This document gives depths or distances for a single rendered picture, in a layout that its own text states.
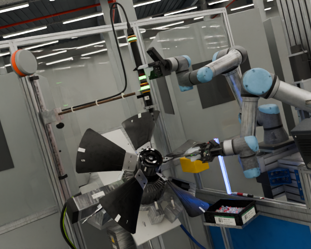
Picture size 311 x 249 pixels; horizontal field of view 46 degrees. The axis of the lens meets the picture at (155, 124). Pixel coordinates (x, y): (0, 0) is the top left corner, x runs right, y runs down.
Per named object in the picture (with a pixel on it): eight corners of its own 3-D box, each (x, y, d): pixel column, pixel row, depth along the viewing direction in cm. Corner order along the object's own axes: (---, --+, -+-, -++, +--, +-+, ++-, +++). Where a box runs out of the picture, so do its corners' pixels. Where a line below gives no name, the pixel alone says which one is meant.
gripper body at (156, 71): (157, 77, 184) (174, 73, 191) (152, 61, 183) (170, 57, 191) (148, 80, 190) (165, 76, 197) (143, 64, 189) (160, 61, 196)
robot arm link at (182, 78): (191, 89, 193) (186, 69, 192) (177, 93, 202) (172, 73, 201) (201, 86, 198) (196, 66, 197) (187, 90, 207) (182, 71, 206)
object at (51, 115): (43, 125, 210) (39, 111, 210) (51, 123, 217) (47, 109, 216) (57, 122, 206) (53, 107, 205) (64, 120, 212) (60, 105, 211)
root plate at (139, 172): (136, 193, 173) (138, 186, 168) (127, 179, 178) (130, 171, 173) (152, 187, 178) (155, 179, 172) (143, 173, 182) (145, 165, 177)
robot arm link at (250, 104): (238, 69, 185) (233, 164, 191) (241, 68, 174) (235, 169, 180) (262, 69, 184) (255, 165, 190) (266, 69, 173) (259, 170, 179)
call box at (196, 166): (183, 174, 236) (178, 158, 235) (195, 169, 240) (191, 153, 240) (197, 175, 222) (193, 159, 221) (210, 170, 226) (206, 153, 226)
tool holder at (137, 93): (137, 111, 183) (133, 92, 182) (144, 109, 189) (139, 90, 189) (153, 107, 179) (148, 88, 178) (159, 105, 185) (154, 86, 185)
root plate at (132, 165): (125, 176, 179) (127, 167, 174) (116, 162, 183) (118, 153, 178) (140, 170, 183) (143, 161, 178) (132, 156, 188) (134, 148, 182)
